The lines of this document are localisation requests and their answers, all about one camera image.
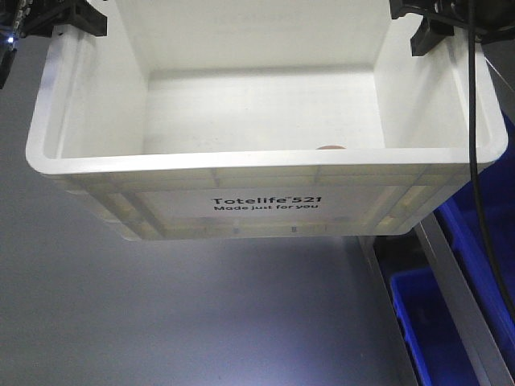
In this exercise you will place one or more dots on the blue storage bin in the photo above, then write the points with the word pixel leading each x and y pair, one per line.
pixel 430 334
pixel 459 221

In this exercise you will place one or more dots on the brown soft ball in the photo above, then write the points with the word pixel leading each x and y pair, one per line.
pixel 331 147

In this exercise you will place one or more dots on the grey metal shelf frame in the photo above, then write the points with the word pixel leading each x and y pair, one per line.
pixel 474 331

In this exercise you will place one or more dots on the blue storage bin right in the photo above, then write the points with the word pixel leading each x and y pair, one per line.
pixel 459 221

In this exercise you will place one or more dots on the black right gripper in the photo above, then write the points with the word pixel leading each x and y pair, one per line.
pixel 493 20

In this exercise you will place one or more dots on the blue storage bin lower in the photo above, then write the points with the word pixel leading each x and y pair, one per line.
pixel 430 334

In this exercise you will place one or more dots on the white plastic tote box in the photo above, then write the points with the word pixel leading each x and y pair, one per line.
pixel 201 119

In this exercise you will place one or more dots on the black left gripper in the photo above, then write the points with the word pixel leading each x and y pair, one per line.
pixel 20 19

